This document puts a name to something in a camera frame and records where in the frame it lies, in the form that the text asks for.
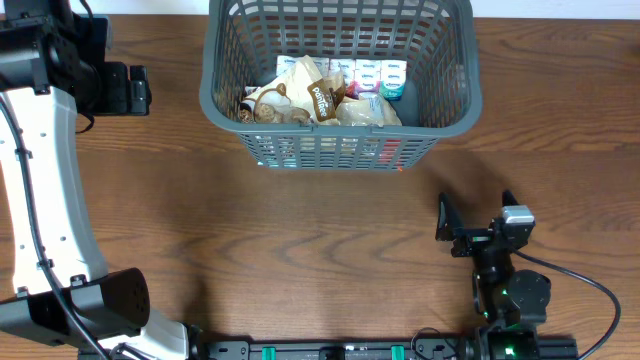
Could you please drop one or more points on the multicolour tissue pack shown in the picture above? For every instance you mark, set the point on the multicolour tissue pack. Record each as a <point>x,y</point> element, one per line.
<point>364,77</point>

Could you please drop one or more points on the beige brown snack bag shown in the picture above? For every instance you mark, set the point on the beige brown snack bag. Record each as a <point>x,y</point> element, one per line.
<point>299,95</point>

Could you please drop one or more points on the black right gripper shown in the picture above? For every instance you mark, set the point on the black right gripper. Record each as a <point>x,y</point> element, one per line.
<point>471,239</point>

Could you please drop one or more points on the teal snack packet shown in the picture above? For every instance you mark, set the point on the teal snack packet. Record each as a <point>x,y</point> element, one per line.
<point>280,157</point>

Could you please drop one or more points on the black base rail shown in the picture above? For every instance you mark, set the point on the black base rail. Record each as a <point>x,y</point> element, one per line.
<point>421,348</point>

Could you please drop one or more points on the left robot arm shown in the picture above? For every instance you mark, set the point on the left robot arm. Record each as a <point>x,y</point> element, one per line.
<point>53,70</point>

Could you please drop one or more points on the orange spaghetti packet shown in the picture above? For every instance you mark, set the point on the orange spaghetti packet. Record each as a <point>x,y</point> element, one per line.
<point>390,154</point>

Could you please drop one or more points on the grey plastic basket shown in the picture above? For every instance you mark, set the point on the grey plastic basket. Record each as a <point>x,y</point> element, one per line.
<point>442,96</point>

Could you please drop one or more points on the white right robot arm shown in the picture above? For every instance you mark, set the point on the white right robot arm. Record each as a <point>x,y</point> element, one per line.
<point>512,301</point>

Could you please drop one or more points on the beige paper pouch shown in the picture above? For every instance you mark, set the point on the beige paper pouch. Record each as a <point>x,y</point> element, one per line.
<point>372,111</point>

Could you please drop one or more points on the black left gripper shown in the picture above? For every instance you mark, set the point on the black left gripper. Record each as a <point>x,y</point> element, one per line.
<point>116,102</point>

